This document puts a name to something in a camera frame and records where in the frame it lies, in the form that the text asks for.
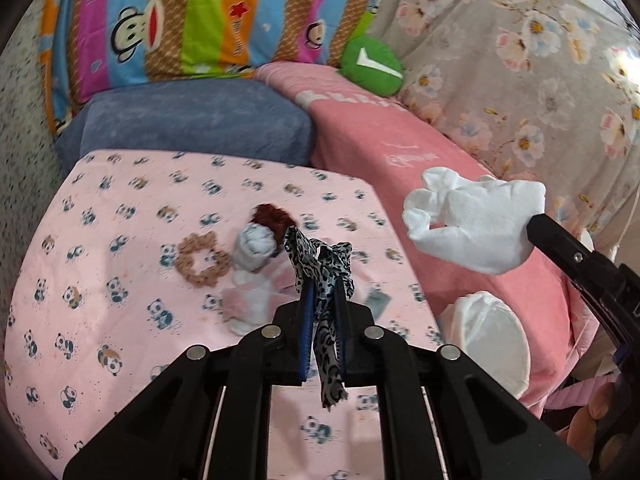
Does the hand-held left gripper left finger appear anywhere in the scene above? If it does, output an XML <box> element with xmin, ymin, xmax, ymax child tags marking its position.
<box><xmin>62</xmin><ymin>280</ymin><xmax>321</xmax><ymax>480</ymax></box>

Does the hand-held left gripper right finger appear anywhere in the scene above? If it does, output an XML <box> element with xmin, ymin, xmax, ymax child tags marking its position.
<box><xmin>332</xmin><ymin>276</ymin><xmax>592</xmax><ymax>480</ymax></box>

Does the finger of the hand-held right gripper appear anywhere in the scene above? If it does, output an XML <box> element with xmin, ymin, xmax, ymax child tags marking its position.
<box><xmin>525</xmin><ymin>213</ymin><xmax>622</xmax><ymax>312</ymax></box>

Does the leopard print hair scrunchie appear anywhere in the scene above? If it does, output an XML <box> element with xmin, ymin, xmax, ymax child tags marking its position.
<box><xmin>282</xmin><ymin>225</ymin><xmax>357</xmax><ymax>411</ymax></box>

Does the light blue sock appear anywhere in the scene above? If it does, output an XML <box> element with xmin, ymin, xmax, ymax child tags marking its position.
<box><xmin>235</xmin><ymin>223</ymin><xmax>279</xmax><ymax>273</ymax></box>

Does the white round bin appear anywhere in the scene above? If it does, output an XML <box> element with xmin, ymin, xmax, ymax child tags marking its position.
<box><xmin>440</xmin><ymin>290</ymin><xmax>532</xmax><ymax>397</ymax></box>

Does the pink and white sock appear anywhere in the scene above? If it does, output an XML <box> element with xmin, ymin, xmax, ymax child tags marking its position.
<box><xmin>220</xmin><ymin>267</ymin><xmax>297</xmax><ymax>337</ymax></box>

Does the orange plush toy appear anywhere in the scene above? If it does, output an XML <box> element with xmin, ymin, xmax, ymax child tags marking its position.
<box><xmin>567</xmin><ymin>380</ymin><xmax>632</xmax><ymax>467</ymax></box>

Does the dark red velvet scrunchie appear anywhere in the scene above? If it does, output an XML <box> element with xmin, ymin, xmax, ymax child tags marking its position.
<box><xmin>250</xmin><ymin>203</ymin><xmax>299</xmax><ymax>241</ymax></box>

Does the tan fuzzy scrunchie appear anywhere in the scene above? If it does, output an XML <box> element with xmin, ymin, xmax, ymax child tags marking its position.
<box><xmin>176</xmin><ymin>232</ymin><xmax>232</xmax><ymax>289</ymax></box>

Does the pink fleece blanket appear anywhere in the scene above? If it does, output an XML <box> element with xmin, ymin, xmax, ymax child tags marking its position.
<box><xmin>254</xmin><ymin>60</ymin><xmax>601</xmax><ymax>421</ymax></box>

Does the pink panda print sheet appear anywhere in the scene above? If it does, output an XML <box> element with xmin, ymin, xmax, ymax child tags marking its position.
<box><xmin>4</xmin><ymin>149</ymin><xmax>446</xmax><ymax>480</ymax></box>

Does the grey floral blanket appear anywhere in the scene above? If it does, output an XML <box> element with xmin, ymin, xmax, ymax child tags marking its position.
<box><xmin>370</xmin><ymin>0</ymin><xmax>640</xmax><ymax>266</ymax></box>

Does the blue-grey plush cushion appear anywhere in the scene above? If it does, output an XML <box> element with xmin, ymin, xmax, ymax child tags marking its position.
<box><xmin>54</xmin><ymin>79</ymin><xmax>316</xmax><ymax>177</ymax></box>

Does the green round cushion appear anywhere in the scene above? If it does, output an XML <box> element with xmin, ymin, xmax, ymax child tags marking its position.
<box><xmin>338</xmin><ymin>35</ymin><xmax>405</xmax><ymax>98</ymax></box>

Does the striped monkey print pillow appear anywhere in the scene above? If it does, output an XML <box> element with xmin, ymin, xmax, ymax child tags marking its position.
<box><xmin>40</xmin><ymin>0</ymin><xmax>401</xmax><ymax>137</ymax></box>

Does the white cable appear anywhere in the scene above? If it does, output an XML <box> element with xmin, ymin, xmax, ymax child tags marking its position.
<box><xmin>611</xmin><ymin>200</ymin><xmax>640</xmax><ymax>258</ymax></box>

